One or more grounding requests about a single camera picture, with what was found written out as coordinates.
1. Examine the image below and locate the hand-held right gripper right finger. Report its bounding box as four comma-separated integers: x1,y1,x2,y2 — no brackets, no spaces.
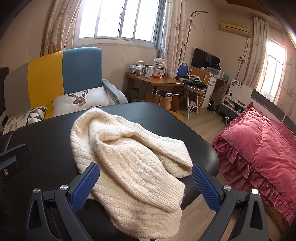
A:
191,163,270,241

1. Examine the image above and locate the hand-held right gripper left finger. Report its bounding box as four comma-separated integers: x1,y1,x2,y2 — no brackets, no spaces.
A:
24,162,101,241

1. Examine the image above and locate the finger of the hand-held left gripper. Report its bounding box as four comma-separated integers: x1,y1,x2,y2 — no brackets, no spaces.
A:
0,144,31,193

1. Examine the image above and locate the cream knitted sweater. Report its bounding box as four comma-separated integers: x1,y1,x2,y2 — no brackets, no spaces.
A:
70,108,193,239

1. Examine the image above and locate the geometric print pillow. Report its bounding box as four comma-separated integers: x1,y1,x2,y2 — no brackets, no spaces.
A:
2,106,48,135

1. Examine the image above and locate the pink ruffled blanket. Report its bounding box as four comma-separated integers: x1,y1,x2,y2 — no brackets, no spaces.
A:
211,102,296,226

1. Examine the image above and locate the deer print pillow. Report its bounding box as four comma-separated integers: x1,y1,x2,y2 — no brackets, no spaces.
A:
53,87,116,117

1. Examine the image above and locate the woven bag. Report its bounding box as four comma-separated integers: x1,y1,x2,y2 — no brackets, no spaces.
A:
154,91,177,109

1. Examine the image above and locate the leaf print white cabinet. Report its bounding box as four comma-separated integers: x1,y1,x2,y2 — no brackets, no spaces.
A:
218,79,253,114

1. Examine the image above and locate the dark bed headboard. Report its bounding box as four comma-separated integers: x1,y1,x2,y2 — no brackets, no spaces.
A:
251,89,296,137

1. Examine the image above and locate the dark cloth bundle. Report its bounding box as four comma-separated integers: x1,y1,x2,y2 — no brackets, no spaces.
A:
177,75,207,90

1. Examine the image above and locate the grey yellow blue sofa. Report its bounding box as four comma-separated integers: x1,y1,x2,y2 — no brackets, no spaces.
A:
0,47,129,135

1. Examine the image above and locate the wooden table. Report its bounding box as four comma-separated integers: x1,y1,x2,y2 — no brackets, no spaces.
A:
126,72,185,112

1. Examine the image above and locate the blue backed metal chair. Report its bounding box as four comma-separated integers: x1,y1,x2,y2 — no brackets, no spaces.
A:
176,62,207,115

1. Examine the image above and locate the white plastic tub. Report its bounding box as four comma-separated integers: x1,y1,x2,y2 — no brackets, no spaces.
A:
153,57,167,76

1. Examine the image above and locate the group of jars and bottles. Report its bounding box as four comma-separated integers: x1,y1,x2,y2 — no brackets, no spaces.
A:
128,60,154,78

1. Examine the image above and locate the black television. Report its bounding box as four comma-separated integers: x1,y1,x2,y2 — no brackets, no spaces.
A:
191,47,221,70

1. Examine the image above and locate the patterned beige curtain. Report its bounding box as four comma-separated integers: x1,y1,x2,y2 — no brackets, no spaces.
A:
277,46,296,112
243,16,270,90
40,0,84,57
161,0,185,77

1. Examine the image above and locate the small window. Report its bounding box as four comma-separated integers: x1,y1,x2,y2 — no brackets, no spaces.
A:
259,38,286,102

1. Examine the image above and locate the metal pole stand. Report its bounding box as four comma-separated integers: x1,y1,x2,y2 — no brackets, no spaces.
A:
184,10,210,50

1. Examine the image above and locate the large window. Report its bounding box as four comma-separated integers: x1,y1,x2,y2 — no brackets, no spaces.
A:
73,0,166,48

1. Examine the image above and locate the wall air conditioner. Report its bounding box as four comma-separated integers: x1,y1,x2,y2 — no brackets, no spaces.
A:
219,21,251,37

